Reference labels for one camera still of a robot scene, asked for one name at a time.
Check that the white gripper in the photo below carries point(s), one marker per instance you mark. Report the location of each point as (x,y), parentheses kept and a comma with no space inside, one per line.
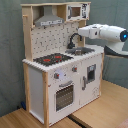
(84,31)

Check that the white toy microwave door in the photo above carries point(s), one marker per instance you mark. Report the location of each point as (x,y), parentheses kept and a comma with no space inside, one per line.
(77,11)

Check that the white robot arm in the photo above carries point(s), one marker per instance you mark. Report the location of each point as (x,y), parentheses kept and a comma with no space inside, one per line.
(116,37)

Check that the wooden toy kitchen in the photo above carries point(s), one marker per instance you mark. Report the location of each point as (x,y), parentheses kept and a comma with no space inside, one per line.
(46,40)

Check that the black toy faucet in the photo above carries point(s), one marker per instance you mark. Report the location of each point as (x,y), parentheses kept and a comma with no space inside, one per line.
(71,43)

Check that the grey toy sink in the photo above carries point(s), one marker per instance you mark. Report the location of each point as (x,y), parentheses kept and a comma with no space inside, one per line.
(79,51)

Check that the grey range hood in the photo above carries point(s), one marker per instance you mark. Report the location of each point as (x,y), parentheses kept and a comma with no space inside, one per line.
(48,18)

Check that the right red stove knob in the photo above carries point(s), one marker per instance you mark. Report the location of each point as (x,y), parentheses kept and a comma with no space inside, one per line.
(74,69)

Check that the red stove knob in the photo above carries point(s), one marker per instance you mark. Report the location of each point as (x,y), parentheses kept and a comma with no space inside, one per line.
(56,75)
(74,69)

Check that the white fridge door with dispenser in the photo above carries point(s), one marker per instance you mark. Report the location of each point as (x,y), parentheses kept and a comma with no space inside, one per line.
(90,79)

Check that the black stovetop red burners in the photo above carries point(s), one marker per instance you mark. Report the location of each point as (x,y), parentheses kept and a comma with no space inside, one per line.
(52,59)

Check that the left red stove knob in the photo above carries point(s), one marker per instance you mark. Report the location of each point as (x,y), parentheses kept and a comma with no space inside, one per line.
(56,75)

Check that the toy oven door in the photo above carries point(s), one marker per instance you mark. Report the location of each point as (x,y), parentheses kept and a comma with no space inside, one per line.
(63,99)

